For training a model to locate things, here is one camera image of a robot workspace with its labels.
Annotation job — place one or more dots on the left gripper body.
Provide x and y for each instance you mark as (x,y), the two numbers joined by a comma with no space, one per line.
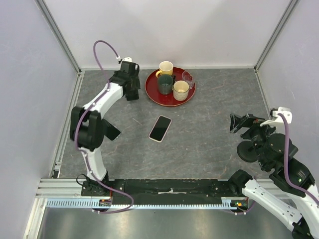
(136,75)

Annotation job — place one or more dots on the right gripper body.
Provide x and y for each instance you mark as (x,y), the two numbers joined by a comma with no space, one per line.
(255,130)

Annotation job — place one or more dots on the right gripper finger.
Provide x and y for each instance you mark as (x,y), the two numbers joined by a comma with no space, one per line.
(236,127)
(237,119)

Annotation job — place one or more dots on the black phone stand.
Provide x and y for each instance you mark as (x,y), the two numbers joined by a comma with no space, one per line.
(132,90)

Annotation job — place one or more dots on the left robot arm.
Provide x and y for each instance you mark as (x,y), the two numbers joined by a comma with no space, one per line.
(87,128)

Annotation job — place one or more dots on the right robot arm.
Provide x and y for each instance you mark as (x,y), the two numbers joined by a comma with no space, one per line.
(267,141)

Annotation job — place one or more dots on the black round suction base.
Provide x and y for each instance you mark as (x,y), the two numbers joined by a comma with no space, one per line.
(246,152)

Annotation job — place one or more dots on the dark green mug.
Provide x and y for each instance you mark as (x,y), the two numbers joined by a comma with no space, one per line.
(165,83)

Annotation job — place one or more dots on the yellow mug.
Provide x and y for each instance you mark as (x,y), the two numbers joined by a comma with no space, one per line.
(165,67)

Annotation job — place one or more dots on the cream faceted cup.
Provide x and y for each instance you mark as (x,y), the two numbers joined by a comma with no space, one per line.
(180,90)

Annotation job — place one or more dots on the white case smartphone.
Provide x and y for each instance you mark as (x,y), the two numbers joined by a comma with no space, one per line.
(110,131)

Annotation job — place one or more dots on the clear drinking glass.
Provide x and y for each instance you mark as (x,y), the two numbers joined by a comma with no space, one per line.
(187,77)

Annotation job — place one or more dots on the pink case smartphone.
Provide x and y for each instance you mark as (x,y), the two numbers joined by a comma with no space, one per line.
(160,129)

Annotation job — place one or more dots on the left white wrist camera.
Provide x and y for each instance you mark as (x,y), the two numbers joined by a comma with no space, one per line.
(127,59)

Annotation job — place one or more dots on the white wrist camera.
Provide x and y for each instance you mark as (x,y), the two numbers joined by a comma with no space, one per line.
(277,116)
(127,59)

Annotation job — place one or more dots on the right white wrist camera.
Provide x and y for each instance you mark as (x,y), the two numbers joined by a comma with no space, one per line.
(277,116)

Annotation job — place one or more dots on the grey slotted cable duct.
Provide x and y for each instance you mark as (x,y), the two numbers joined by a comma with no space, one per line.
(98,204)

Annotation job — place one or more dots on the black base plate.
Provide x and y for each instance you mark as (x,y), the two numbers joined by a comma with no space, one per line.
(170,192)

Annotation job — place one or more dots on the left aluminium frame post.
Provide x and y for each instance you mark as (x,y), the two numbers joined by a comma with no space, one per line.
(58,34)

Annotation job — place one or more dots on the aluminium frame post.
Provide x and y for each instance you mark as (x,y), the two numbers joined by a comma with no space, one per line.
(58,34)
(276,33)

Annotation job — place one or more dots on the right aluminium frame post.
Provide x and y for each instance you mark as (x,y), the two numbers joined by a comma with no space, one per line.
(276,33)

